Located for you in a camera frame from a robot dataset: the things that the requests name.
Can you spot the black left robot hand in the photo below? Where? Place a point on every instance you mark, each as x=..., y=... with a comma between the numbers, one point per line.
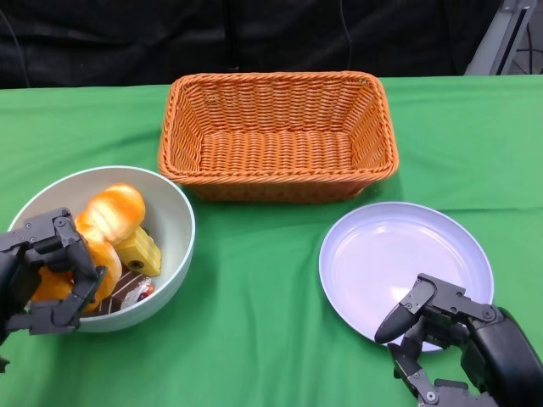
x=55, y=248

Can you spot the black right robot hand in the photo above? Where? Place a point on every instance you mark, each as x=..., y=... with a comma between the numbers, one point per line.
x=492, y=339

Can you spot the oval orange bread roll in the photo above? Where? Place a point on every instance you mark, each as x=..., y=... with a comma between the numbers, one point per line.
x=114, y=212

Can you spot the pale green bowl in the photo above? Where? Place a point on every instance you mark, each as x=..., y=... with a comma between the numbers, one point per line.
x=174, y=220

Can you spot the chocolate cake with cherry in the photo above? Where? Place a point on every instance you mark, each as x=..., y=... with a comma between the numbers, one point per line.
x=131, y=288

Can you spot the yellow cake slice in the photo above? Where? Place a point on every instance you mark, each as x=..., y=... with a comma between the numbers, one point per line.
x=144, y=254

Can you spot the lavender round plate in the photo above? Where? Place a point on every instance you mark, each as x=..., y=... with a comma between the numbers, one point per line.
x=382, y=254

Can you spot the orange wicker basket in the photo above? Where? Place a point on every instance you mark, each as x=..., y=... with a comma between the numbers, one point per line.
x=275, y=148

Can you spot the black backdrop cloth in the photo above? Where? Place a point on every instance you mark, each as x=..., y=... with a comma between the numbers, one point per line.
x=127, y=38

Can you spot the black stand pole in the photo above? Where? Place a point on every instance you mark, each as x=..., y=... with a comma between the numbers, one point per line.
x=233, y=34

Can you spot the silver aluminium frame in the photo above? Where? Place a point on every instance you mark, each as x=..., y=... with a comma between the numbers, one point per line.
x=492, y=38

